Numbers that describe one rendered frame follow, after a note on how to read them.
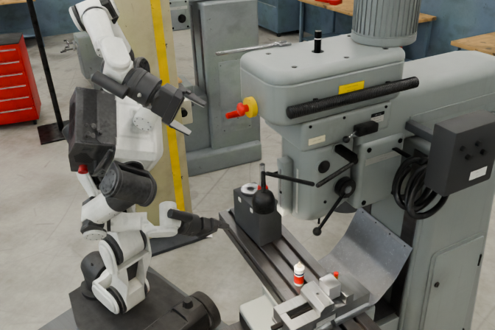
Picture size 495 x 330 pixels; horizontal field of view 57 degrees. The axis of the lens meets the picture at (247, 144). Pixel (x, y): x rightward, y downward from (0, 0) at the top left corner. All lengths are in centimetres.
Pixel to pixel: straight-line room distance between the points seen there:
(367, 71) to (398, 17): 19
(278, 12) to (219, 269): 619
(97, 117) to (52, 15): 881
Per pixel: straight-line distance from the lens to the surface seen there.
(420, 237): 188
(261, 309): 197
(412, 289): 204
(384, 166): 160
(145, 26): 298
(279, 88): 122
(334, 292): 173
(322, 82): 128
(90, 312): 246
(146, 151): 152
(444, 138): 138
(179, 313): 229
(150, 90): 125
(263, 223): 200
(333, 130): 138
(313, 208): 153
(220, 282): 326
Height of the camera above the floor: 229
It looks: 28 degrees down
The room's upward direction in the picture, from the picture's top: 2 degrees counter-clockwise
